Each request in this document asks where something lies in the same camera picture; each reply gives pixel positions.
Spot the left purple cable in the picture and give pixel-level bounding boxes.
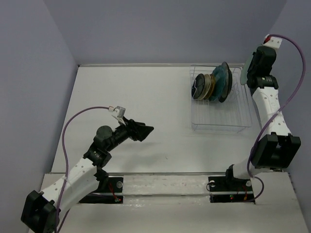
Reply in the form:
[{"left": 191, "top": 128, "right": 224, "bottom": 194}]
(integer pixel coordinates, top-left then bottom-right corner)
[{"left": 55, "top": 105, "right": 111, "bottom": 231}]

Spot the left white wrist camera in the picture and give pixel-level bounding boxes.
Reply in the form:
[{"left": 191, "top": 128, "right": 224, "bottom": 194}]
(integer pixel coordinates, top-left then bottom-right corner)
[{"left": 108, "top": 106, "right": 126, "bottom": 125}]

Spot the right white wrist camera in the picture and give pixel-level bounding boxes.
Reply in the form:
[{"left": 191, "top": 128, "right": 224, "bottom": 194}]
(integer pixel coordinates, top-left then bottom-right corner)
[{"left": 262, "top": 34, "right": 282, "bottom": 51}]

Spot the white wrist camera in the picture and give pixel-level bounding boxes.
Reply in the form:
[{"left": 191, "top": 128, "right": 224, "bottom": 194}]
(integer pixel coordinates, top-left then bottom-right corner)
[
  {"left": 262, "top": 34, "right": 282, "bottom": 51},
  {"left": 108, "top": 106, "right": 126, "bottom": 125}
]

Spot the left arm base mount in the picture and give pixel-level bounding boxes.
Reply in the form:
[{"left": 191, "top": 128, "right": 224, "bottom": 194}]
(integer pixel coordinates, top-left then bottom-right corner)
[{"left": 79, "top": 176, "right": 123, "bottom": 204}]

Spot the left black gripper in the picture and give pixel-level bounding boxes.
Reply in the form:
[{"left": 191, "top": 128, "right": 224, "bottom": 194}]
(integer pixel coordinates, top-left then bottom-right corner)
[{"left": 105, "top": 116, "right": 153, "bottom": 152}]

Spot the cream plate with black spot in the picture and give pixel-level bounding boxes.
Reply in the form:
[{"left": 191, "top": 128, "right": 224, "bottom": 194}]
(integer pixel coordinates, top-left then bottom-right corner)
[{"left": 199, "top": 74, "right": 210, "bottom": 100}]

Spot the teal scalloped plate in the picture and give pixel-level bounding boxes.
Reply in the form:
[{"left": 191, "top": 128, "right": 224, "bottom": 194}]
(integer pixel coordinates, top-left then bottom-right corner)
[{"left": 208, "top": 65, "right": 225, "bottom": 101}]

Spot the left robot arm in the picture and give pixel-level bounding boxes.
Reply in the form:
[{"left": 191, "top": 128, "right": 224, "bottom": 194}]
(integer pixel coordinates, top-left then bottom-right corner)
[{"left": 21, "top": 118, "right": 154, "bottom": 233}]

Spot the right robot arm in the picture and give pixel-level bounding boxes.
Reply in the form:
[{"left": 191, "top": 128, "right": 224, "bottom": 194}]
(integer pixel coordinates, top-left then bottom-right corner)
[{"left": 224, "top": 45, "right": 301, "bottom": 190}]

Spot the light green floral plate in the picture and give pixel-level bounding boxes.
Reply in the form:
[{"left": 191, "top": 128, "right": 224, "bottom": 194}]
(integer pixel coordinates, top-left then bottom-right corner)
[{"left": 240, "top": 51, "right": 256, "bottom": 85}]

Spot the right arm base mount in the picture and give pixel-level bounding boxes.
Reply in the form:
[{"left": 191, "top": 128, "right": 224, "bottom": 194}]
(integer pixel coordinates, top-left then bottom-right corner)
[{"left": 206, "top": 176, "right": 255, "bottom": 203}]

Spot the brown rimmed cream plate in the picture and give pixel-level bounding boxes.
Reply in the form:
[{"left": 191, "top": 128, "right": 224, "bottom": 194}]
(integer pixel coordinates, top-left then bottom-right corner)
[{"left": 218, "top": 62, "right": 233, "bottom": 103}]

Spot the white wire dish rack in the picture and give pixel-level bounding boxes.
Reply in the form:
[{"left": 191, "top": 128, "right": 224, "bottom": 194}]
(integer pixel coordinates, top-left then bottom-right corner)
[{"left": 190, "top": 65, "right": 252, "bottom": 133}]

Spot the yellow amber plate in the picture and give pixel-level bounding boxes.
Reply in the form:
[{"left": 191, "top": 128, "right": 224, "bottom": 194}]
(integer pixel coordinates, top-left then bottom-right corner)
[{"left": 205, "top": 74, "right": 216, "bottom": 100}]

